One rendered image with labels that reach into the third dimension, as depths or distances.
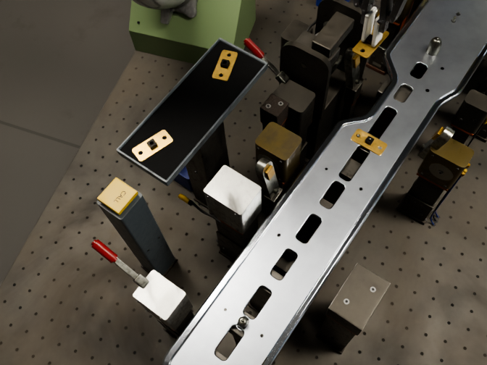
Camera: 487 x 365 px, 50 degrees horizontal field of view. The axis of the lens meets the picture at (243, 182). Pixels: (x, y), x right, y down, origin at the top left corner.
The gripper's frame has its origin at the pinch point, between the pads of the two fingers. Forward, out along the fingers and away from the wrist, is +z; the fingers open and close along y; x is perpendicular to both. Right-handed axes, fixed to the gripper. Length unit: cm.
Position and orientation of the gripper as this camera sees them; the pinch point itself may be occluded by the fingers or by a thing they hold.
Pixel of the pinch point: (373, 27)
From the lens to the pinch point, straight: 109.6
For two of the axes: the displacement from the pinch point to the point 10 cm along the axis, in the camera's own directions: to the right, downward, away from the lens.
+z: 0.9, 4.8, 8.7
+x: 6.3, -7.0, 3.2
